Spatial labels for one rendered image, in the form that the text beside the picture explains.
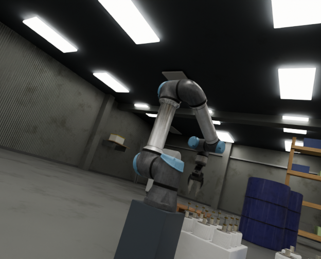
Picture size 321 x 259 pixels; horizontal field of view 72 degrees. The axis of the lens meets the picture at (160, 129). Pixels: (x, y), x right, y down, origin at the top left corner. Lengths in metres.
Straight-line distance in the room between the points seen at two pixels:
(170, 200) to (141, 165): 0.22
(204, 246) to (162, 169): 0.53
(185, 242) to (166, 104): 0.77
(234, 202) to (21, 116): 8.99
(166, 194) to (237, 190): 10.05
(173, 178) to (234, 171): 10.18
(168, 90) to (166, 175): 0.45
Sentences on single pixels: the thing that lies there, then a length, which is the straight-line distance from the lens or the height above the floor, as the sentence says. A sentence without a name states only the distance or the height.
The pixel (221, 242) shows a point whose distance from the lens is 1.34.
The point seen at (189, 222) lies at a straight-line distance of 1.43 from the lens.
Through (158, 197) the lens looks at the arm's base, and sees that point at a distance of 0.96.
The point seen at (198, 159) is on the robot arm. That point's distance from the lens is 1.46.
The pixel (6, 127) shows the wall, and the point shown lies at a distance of 7.75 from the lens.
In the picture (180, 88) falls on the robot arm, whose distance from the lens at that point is 1.12.
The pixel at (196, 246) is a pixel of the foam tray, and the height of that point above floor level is 0.14.
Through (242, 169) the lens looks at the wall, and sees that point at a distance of 11.08.
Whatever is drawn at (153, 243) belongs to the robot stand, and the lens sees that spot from 0.95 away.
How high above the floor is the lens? 0.40
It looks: 13 degrees up
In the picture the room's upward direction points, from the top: 17 degrees clockwise
